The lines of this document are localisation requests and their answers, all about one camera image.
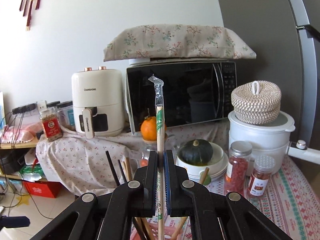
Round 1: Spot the bamboo chopstick three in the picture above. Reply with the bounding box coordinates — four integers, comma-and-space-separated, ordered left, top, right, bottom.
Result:
171, 217, 188, 240

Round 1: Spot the bamboo chopstick four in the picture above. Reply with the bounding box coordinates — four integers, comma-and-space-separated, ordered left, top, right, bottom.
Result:
133, 217, 155, 239

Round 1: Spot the disposable bamboo chopstick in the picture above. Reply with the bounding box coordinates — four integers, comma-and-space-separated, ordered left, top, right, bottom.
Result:
149, 75, 165, 239

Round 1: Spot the pink perforated utensil basket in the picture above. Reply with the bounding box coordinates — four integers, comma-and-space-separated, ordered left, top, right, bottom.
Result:
130, 217, 193, 240

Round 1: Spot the black chopstick gold band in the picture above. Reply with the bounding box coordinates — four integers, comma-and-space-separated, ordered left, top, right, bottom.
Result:
105, 151, 120, 186

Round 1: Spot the tall goji berry jar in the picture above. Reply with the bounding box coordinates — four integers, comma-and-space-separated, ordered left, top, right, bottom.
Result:
224, 141, 252, 195

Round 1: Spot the red gift box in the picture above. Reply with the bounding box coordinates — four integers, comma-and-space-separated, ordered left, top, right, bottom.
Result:
23, 181, 62, 198

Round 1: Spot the white ceramic bowl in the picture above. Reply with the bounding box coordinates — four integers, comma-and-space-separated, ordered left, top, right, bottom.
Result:
176, 142, 228, 185

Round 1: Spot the short red spice jar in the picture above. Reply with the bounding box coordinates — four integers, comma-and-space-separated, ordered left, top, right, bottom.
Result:
247, 155, 276, 198

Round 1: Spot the floral white cloth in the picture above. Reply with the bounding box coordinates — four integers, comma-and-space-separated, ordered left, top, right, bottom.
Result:
36, 120, 229, 196

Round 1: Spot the glass jar with tomatoes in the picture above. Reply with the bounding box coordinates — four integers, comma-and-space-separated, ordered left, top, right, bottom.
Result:
129, 139, 157, 168

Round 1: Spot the dark green squash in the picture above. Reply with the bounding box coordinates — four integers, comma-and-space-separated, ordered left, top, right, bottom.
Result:
177, 139, 213, 166

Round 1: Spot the striped patterned tablecloth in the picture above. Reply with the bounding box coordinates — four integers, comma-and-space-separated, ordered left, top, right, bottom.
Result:
130, 154, 320, 240

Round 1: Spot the white electric pot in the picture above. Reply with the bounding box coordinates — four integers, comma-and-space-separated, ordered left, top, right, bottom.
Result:
228, 111, 319, 176

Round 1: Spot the orange tangerine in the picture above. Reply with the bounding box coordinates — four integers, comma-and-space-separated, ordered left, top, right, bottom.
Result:
140, 112, 157, 141

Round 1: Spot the red label condiment jar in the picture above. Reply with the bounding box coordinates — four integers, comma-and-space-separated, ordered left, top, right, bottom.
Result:
37, 100, 62, 142

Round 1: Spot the woven rattan basket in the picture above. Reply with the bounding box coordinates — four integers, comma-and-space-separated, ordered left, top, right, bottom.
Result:
231, 80, 281, 125

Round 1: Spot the cream air fryer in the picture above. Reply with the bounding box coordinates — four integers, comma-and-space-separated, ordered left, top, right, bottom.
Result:
71, 66, 125, 139

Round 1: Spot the black microwave oven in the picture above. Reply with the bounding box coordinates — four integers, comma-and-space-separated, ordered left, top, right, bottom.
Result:
125, 60, 237, 133

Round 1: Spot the floral cloth cover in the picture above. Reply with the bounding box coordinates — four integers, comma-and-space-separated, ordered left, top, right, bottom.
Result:
104, 24, 257, 62

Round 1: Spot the grey refrigerator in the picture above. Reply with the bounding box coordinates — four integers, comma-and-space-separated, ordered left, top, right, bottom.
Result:
219, 0, 319, 149

